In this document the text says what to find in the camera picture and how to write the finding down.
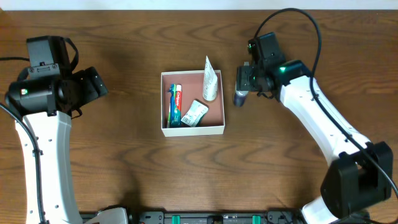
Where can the green and white small packet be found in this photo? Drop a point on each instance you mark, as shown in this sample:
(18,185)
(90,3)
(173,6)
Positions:
(194,115)

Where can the white box with pink interior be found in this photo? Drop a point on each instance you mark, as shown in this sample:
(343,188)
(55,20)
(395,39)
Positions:
(213,122)

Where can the clear spray bottle dark liquid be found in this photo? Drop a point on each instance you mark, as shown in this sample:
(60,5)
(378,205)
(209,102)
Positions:
(239,95)

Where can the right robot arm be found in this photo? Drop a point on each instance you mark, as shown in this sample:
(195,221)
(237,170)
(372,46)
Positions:
(359,171)

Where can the white cream tube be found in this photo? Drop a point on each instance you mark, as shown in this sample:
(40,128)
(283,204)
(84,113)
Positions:
(210,82)

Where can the blue toothbrush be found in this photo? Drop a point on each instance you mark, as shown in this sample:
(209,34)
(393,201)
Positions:
(172,91)

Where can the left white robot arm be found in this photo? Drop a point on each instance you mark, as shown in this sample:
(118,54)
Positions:
(43,108)

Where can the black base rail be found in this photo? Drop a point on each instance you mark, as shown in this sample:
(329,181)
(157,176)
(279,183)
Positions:
(271,216)

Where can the red green toothpaste tube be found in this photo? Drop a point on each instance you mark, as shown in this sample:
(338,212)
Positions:
(178,107)

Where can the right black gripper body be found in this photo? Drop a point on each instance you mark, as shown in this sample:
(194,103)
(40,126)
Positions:
(244,78)

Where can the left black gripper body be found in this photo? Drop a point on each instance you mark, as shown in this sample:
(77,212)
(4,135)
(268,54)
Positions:
(94,84)

